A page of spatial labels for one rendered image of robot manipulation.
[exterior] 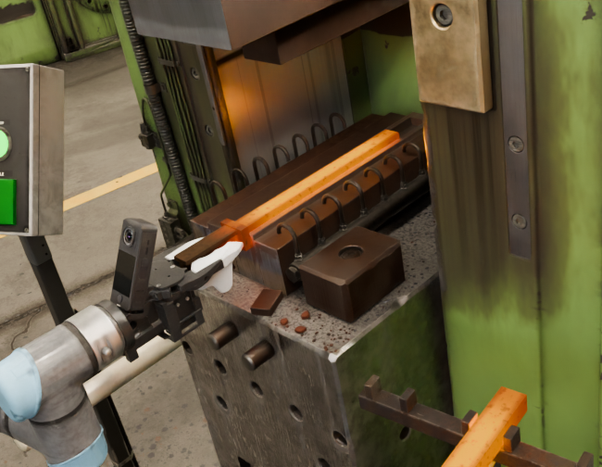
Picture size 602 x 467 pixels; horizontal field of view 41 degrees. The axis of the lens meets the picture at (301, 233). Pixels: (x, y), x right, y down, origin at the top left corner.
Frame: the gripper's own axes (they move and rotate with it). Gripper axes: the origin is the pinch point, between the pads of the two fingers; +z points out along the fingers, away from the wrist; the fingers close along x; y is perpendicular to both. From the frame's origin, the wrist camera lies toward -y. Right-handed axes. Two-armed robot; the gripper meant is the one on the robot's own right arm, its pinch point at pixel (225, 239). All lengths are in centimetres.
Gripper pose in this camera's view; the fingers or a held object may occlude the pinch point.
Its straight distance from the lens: 113.1
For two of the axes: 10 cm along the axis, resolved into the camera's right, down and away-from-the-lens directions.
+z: 7.0, -4.7, 5.4
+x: 6.9, 2.6, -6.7
